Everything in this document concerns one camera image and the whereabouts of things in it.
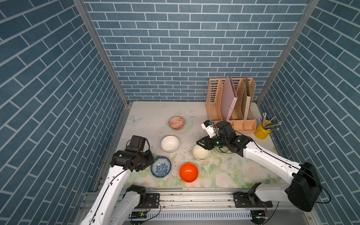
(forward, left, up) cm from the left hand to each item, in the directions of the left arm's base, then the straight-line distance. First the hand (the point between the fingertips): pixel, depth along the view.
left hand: (157, 159), depth 74 cm
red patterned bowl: (+33, -9, -11) cm, 36 cm away
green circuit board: (-23, +9, -16) cm, 29 cm away
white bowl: (+16, -5, -12) cm, 20 cm away
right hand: (+9, -23, +4) cm, 25 cm away
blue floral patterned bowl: (0, -1, -11) cm, 11 cm away
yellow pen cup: (+21, -67, -5) cm, 71 cm away
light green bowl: (+2, -34, +9) cm, 35 cm away
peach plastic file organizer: (+55, -39, -10) cm, 69 cm away
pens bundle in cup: (+25, -74, -2) cm, 78 cm away
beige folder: (+33, -53, +14) cm, 64 cm away
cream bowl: (+10, -26, -13) cm, 30 cm away
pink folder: (+43, -46, +5) cm, 64 cm away
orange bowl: (-3, -17, -11) cm, 21 cm away
